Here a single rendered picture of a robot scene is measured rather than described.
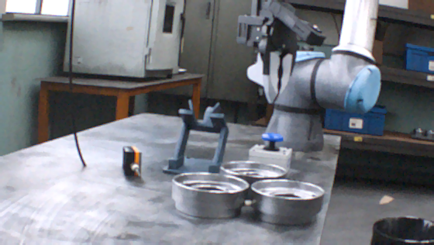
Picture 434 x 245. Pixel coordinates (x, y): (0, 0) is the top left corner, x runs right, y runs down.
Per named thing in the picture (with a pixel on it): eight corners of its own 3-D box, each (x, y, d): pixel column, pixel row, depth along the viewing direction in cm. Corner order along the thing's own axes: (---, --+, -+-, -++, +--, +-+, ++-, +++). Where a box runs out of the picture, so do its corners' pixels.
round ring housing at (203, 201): (215, 226, 73) (218, 195, 72) (156, 206, 79) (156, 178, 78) (260, 210, 81) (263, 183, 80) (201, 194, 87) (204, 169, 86)
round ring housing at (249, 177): (285, 204, 85) (288, 178, 85) (216, 198, 86) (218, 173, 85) (281, 188, 95) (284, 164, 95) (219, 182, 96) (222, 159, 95)
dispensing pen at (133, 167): (132, 162, 86) (119, 141, 102) (130, 188, 86) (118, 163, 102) (146, 163, 86) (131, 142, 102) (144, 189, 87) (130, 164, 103)
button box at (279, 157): (284, 179, 102) (288, 153, 101) (246, 174, 103) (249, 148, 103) (290, 170, 110) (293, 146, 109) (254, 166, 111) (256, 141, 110)
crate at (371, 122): (383, 131, 450) (386, 105, 447) (384, 137, 414) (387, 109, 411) (327, 124, 465) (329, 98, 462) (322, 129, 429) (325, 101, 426)
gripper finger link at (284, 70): (263, 99, 106) (267, 50, 105) (288, 103, 102) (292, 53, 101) (252, 99, 104) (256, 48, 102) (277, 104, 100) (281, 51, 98)
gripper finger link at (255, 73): (252, 99, 104) (256, 48, 102) (277, 104, 100) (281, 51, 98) (240, 99, 101) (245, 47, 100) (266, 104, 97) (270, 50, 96)
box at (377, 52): (389, 67, 405) (391, 20, 399) (328, 58, 416) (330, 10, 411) (386, 67, 445) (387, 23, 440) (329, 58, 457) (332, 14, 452)
